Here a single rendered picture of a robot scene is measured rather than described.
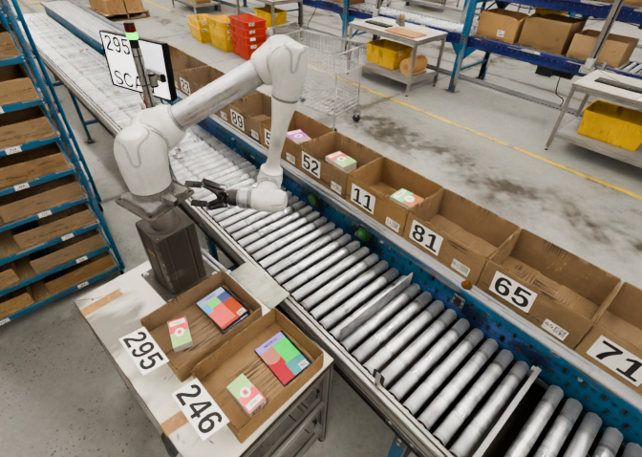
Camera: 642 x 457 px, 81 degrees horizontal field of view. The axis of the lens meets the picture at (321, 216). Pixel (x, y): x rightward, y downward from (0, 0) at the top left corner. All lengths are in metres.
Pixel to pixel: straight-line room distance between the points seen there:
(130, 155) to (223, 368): 0.83
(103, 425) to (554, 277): 2.30
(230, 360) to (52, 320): 1.71
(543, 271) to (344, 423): 1.25
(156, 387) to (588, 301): 1.71
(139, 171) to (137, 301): 0.65
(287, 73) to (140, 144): 0.55
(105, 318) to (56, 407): 0.90
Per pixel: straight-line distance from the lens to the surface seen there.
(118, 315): 1.84
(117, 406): 2.50
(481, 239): 1.96
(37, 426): 2.64
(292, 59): 1.33
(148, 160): 1.43
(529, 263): 1.92
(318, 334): 1.61
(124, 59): 2.51
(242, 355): 1.56
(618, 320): 1.90
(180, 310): 1.73
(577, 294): 1.91
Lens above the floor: 2.09
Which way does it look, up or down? 39 degrees down
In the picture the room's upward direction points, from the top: 2 degrees clockwise
